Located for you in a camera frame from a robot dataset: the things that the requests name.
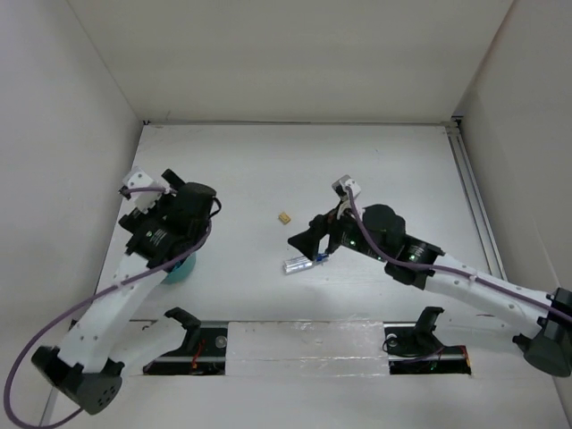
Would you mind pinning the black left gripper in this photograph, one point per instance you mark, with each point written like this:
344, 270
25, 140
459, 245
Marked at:
137, 216

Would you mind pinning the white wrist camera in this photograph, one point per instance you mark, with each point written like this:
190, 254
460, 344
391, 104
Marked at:
142, 189
341, 186

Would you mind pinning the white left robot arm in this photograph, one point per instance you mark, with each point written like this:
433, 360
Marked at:
88, 365

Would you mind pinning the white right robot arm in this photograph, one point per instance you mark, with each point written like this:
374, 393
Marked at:
541, 320

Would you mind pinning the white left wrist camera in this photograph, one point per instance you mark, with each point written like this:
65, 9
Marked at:
142, 189

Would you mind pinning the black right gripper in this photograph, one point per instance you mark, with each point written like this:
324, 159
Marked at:
308, 240

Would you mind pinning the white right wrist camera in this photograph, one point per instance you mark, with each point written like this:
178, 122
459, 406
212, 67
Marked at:
341, 186

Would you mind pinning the small yellow eraser block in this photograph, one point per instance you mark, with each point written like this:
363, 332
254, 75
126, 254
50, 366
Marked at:
284, 218

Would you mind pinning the teal plastic cup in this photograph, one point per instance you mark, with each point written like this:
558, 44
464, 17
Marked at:
181, 271

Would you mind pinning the aluminium rail right edge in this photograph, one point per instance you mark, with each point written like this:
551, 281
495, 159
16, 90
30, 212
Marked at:
474, 199

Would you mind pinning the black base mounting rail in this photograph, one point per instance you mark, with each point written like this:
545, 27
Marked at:
304, 349

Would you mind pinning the clear blue-tipped pen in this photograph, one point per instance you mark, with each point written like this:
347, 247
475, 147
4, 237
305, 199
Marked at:
301, 264

